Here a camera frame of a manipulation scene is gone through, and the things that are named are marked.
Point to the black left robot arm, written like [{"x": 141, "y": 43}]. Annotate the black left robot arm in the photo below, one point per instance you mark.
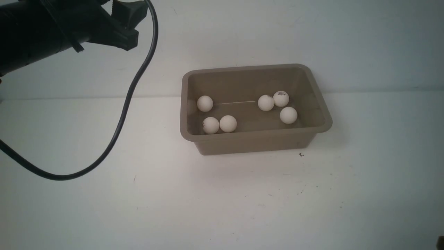
[{"x": 32, "y": 30}]

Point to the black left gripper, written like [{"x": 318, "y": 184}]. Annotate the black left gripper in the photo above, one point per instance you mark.
[{"x": 86, "y": 19}]

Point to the white ping-pong ball corner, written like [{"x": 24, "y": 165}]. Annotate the white ping-pong ball corner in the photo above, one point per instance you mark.
[{"x": 281, "y": 98}]

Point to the white ping-pong ball with logo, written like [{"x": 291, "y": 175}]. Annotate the white ping-pong ball with logo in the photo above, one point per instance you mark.
[{"x": 205, "y": 103}]

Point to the brown plastic storage bin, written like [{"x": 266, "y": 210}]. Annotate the brown plastic storage bin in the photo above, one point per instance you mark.
[{"x": 235, "y": 92}]

